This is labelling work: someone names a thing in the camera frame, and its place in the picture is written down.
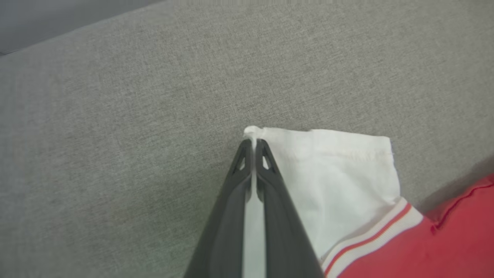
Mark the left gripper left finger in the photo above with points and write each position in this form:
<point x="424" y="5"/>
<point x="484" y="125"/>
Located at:
<point x="225" y="231"/>

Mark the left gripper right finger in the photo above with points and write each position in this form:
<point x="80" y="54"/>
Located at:
<point x="285" y="231"/>

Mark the red garment with white sleeves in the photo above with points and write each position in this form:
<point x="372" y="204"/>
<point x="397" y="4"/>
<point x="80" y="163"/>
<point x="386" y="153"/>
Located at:
<point x="347" y="181"/>

